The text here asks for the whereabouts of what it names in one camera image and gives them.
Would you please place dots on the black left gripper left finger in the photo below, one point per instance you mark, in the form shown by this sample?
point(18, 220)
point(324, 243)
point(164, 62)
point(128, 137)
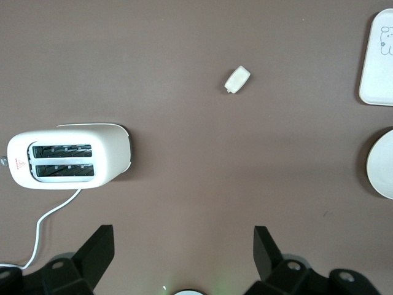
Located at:
point(92, 261)

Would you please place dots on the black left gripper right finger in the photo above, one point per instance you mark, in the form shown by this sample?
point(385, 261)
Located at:
point(270, 264)

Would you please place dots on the round cream plate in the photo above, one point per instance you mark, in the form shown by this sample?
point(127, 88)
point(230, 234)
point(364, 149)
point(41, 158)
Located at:
point(382, 166)

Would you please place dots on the small white bun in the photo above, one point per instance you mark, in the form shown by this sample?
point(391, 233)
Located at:
point(237, 79)

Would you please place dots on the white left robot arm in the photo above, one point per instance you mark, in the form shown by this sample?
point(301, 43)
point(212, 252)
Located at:
point(188, 292)

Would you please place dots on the cream rabbit print tray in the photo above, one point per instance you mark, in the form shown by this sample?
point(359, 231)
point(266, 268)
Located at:
point(376, 80)

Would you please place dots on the white two-slot toaster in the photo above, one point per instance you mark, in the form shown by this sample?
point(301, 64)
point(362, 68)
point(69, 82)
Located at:
point(110, 153)

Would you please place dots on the brown table cover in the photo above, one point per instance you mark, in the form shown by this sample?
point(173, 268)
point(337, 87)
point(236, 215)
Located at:
point(190, 159)

